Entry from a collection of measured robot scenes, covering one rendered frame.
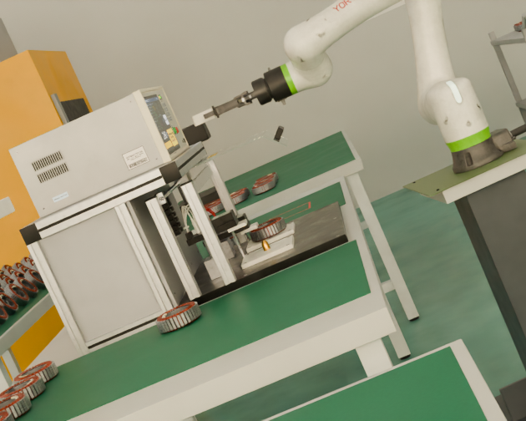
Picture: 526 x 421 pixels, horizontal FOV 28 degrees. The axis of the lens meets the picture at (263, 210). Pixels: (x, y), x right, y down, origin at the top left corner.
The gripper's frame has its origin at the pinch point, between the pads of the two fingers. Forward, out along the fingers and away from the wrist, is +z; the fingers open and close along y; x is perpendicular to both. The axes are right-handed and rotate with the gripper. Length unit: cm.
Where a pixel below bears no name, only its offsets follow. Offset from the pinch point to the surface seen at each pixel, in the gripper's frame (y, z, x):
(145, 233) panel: -39.5, 21.8, -21.1
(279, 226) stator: -0.1, -7.1, -38.2
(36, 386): -69, 54, -41
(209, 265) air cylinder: -24.0, 12.5, -37.4
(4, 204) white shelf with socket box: -86, 37, 0
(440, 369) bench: -164, -34, -44
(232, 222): -23.8, 2.1, -29.1
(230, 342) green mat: -96, 3, -44
